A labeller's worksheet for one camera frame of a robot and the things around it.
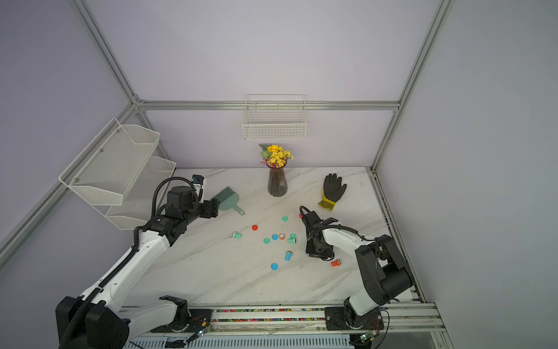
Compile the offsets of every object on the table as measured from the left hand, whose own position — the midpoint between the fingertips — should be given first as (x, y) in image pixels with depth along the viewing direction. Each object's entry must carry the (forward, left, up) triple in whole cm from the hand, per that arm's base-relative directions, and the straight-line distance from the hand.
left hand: (208, 202), depth 82 cm
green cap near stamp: (-3, -33, -21) cm, 39 cm away
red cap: (0, -15, -20) cm, 25 cm away
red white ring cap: (-4, -28, -19) cm, 34 cm away
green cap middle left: (-6, -21, -20) cm, 30 cm away
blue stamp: (-13, -31, -19) cm, 39 cm away
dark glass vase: (+19, -26, -10) cm, 34 cm away
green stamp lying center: (-6, -32, -20) cm, 38 cm away
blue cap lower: (-17, -25, -20) cm, 36 cm away
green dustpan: (+14, -1, -18) cm, 23 cm away
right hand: (-13, -43, -21) cm, 50 cm away
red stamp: (-16, -50, -19) cm, 56 cm away
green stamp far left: (-4, -8, -19) cm, 21 cm away
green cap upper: (+6, -29, -20) cm, 36 cm away
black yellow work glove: (+21, -54, -19) cm, 61 cm away
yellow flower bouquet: (+20, -25, +5) cm, 33 cm away
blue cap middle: (-5, -25, -19) cm, 32 cm away
